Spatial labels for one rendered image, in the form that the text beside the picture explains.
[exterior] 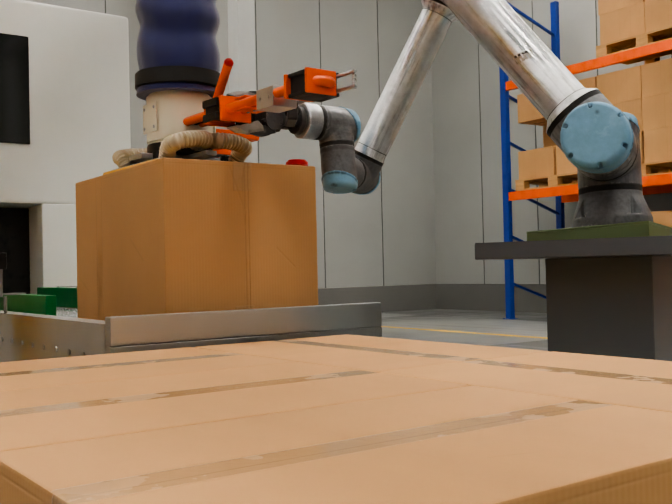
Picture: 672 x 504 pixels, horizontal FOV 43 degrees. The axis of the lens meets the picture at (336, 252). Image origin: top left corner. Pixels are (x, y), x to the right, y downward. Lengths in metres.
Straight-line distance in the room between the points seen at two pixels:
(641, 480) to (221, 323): 1.30
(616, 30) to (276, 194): 8.53
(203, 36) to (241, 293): 0.69
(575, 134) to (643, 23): 8.21
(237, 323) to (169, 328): 0.16
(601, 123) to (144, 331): 1.07
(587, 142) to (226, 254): 0.84
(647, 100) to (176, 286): 8.42
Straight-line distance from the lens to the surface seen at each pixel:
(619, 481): 0.69
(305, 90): 1.73
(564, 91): 2.03
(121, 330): 1.78
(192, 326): 1.84
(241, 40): 5.35
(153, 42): 2.25
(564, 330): 2.10
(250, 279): 1.99
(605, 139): 1.96
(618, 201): 2.12
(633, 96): 10.07
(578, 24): 12.42
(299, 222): 2.06
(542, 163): 10.79
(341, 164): 2.17
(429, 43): 2.31
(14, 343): 2.41
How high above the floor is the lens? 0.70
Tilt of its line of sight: 1 degrees up
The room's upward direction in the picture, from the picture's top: 1 degrees counter-clockwise
